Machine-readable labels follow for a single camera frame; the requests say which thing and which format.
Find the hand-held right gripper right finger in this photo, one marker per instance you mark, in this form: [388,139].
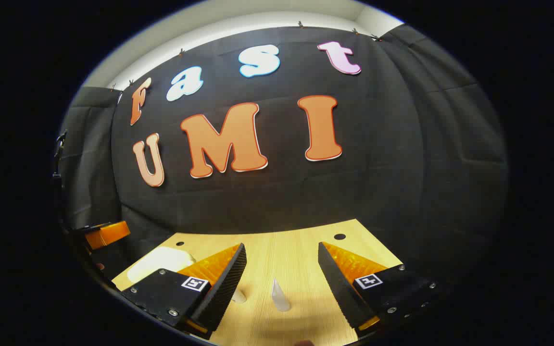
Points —
[337,283]

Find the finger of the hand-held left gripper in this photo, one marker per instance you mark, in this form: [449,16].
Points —
[108,235]

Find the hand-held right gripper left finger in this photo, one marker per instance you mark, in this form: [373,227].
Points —
[224,283]

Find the white pump bottle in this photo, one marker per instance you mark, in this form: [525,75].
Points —
[239,297]

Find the white squeeze tube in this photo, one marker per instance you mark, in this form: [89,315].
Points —
[280,298]

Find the pale yellow suitcase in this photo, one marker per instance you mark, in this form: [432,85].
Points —
[159,264]

